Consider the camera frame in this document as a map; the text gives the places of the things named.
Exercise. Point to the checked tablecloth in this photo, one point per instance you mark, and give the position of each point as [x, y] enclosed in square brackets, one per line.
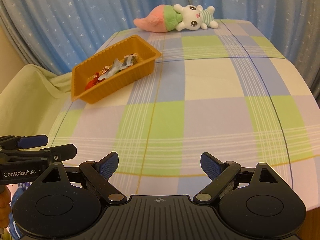
[212, 105]

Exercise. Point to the light green sofa cover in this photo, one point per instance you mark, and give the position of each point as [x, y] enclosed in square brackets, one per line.
[20, 105]

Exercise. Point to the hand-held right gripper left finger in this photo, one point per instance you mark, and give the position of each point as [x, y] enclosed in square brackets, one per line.
[110, 165]

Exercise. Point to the blue denim cloth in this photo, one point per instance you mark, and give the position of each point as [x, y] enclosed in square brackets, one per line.
[16, 202]

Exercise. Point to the black striped snack packet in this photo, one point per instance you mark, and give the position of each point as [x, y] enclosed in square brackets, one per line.
[130, 60]

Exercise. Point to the silver and green snack packet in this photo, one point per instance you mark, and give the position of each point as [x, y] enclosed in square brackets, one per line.
[112, 71]

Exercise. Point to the pink and white plush toy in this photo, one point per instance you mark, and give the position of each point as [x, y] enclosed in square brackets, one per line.
[192, 17]

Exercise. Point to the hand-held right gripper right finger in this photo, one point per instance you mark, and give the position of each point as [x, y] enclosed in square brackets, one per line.
[209, 165]

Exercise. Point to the person's left hand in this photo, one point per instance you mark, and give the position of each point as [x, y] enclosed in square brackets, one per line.
[4, 205]

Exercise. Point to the blue starry curtain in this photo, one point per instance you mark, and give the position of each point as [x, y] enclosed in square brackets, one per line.
[75, 17]

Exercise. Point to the wide red candy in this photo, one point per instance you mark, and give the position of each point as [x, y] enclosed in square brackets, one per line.
[96, 75]

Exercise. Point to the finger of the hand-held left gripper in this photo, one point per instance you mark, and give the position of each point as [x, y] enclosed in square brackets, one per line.
[62, 151]
[33, 141]

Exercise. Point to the blue checked cloth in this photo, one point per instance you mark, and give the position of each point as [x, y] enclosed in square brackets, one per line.
[25, 186]

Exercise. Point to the red snack packet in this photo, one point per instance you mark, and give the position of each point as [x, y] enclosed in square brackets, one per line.
[91, 85]

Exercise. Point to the grey curtain with lace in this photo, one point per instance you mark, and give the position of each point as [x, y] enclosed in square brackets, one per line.
[300, 42]

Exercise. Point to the red and brown candy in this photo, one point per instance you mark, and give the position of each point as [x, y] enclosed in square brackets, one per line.
[105, 68]

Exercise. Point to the orange plastic tray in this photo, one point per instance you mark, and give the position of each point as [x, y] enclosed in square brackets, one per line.
[112, 90]

